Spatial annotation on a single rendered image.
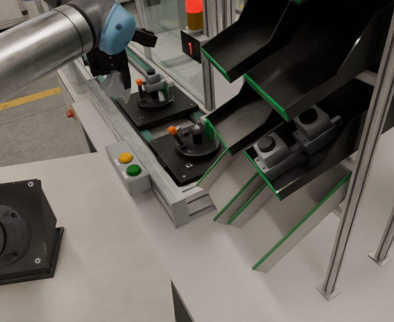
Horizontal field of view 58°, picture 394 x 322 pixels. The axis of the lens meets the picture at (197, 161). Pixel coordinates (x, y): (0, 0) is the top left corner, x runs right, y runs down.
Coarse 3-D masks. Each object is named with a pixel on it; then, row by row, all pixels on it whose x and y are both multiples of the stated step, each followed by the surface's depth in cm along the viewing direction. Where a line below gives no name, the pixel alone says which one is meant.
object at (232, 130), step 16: (240, 96) 80; (256, 96) 79; (224, 112) 81; (240, 112) 78; (256, 112) 76; (272, 112) 69; (224, 128) 78; (240, 128) 75; (256, 128) 70; (224, 144) 72; (240, 144) 71
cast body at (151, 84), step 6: (150, 72) 127; (156, 72) 129; (150, 78) 127; (156, 78) 128; (144, 84) 130; (150, 84) 128; (156, 84) 129; (162, 84) 131; (150, 90) 129; (156, 90) 131
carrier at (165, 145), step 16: (192, 128) 113; (208, 128) 111; (160, 144) 114; (176, 144) 110; (192, 144) 109; (208, 144) 109; (176, 160) 107; (192, 160) 106; (208, 160) 106; (176, 176) 101; (192, 176) 101
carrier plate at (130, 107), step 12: (132, 96) 140; (180, 96) 137; (132, 108) 133; (168, 108) 131; (180, 108) 130; (192, 108) 130; (132, 120) 127; (144, 120) 126; (156, 120) 126; (168, 120) 128
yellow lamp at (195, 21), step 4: (200, 12) 106; (188, 16) 107; (192, 16) 106; (196, 16) 106; (200, 16) 107; (188, 20) 108; (192, 20) 107; (196, 20) 107; (200, 20) 108; (188, 24) 109; (192, 24) 108; (196, 24) 108; (200, 24) 108; (188, 28) 110; (192, 28) 109; (196, 28) 108; (200, 28) 109
